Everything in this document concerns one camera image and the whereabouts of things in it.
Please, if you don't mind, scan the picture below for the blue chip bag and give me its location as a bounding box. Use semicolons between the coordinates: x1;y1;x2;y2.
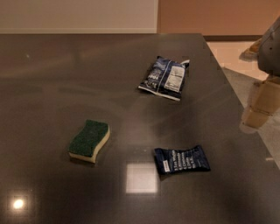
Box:
138;56;190;102

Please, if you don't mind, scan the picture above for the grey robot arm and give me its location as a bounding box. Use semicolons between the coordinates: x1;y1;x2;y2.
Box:
240;17;280;133

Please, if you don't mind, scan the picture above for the dark blue rxbar wrapper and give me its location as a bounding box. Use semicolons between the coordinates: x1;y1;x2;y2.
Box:
154;145;211;174

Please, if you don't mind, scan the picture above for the green and yellow sponge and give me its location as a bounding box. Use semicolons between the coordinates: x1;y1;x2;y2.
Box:
68;120;110;164

